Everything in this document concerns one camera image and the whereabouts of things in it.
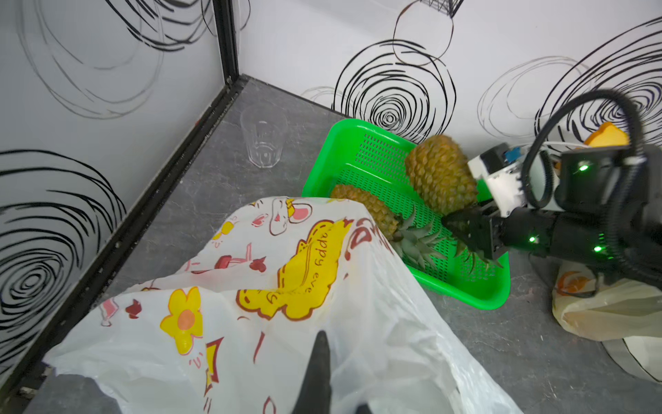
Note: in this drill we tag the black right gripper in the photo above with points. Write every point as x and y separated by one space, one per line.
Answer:
484 231

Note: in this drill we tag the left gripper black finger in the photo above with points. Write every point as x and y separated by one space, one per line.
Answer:
316 391

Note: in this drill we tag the green pineapple front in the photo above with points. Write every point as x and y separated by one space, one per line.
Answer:
370 204

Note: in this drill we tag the green pineapple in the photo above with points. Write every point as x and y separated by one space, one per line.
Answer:
439 173
370 204

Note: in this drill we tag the white bunny print plastic bag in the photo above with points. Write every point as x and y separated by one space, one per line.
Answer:
232 331

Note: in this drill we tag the yellowish fruit print plastic bag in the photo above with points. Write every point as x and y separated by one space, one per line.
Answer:
584 306

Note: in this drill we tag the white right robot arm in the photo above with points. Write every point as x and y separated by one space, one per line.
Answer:
601 207

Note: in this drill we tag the green plastic basket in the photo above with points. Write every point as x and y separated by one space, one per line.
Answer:
360 154

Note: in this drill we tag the front toast slice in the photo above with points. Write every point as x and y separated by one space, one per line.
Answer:
608 135

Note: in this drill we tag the white scalloped plate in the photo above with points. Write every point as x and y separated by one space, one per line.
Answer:
639 356

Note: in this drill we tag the clear plastic cup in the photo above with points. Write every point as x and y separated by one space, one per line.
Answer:
264 128

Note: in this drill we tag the black wire wall basket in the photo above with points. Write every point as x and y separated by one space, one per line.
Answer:
447 7

